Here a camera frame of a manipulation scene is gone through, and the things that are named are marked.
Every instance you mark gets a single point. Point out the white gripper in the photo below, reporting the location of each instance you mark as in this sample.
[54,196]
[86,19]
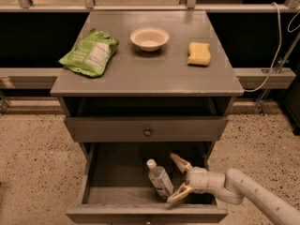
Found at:
[198,177]

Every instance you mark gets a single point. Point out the clear plastic water bottle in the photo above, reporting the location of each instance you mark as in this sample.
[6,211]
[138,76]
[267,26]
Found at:
[160,179]

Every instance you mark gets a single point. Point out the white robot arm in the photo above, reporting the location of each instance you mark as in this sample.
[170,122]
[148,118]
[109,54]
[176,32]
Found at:
[232,187]

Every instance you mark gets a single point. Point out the round drawer knob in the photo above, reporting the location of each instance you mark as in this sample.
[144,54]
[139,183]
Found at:
[147,132]

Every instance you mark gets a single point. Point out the closed upper grey drawer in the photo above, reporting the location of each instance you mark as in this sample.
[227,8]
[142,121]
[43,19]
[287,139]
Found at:
[130,129]

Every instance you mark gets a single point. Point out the open grey middle drawer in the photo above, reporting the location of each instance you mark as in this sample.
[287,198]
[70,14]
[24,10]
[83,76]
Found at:
[116,187]

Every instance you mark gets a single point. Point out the grey wooden drawer cabinet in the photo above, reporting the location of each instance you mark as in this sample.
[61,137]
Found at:
[153,84]

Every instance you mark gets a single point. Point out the yellow sponge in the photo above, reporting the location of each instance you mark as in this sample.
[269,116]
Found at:
[198,54]

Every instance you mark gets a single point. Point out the white paper bowl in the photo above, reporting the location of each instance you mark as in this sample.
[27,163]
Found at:
[149,39]

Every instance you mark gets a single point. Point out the green snack bag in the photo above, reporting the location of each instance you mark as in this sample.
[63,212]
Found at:
[92,54]

